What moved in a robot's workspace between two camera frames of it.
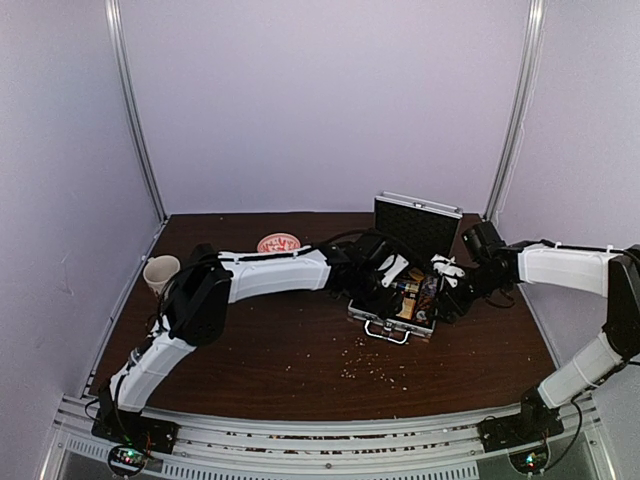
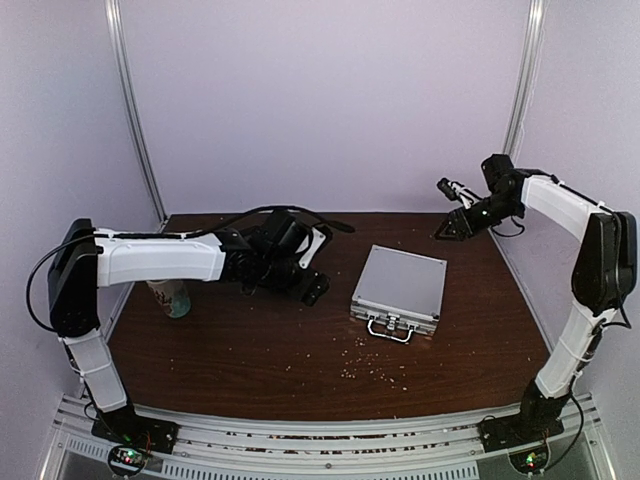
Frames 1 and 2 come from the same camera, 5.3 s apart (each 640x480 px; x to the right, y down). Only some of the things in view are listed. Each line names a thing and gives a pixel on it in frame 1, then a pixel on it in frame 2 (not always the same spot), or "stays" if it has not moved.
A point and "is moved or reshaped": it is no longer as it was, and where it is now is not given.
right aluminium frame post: (534, 38) stays
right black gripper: (447, 295) → (460, 233)
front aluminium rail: (329, 448) stays
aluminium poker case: (422, 231) is moved or reshaped
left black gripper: (385, 308) → (310, 288)
